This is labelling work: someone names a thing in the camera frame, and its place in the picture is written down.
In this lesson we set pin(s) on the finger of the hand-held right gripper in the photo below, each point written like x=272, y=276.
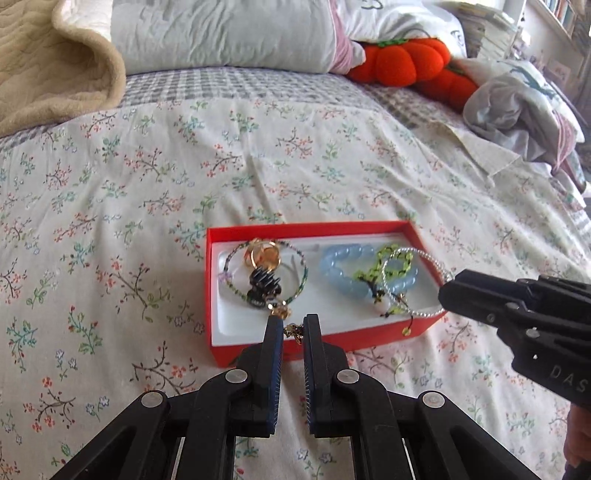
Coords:
x=545, y=350
x=563, y=295

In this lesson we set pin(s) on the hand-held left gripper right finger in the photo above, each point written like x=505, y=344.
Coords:
x=310, y=369

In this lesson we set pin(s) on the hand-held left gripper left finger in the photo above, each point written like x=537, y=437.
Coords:
x=275, y=369

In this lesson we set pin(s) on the small gold earring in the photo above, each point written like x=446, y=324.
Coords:
x=294, y=333

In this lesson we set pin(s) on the red box with white insert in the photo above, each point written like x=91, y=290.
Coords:
x=332, y=318

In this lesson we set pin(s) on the black hair claw clip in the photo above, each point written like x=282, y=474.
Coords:
x=263, y=284

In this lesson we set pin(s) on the crumpled grey white cloth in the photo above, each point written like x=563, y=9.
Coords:
x=512, y=110

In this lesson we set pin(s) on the floral bedsheet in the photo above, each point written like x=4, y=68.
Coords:
x=138, y=207

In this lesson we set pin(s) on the stack of books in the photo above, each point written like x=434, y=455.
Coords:
x=487, y=27

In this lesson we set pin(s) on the bookshelf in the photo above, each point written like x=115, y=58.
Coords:
x=563, y=16

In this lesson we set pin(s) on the large orange pumpkin plush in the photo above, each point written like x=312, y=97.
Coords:
x=397, y=60

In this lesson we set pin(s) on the white printed pillow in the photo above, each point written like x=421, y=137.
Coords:
x=415, y=18

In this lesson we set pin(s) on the beige blanket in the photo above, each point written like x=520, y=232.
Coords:
x=51, y=69

